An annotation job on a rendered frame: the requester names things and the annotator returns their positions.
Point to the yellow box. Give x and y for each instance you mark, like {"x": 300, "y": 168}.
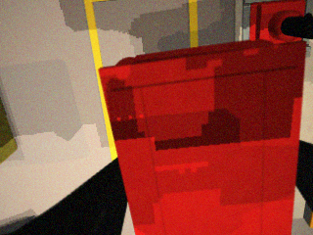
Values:
{"x": 7, "y": 143}

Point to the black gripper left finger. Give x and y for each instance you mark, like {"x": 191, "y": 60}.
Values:
{"x": 97, "y": 207}

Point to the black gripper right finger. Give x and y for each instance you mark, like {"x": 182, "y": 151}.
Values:
{"x": 304, "y": 178}

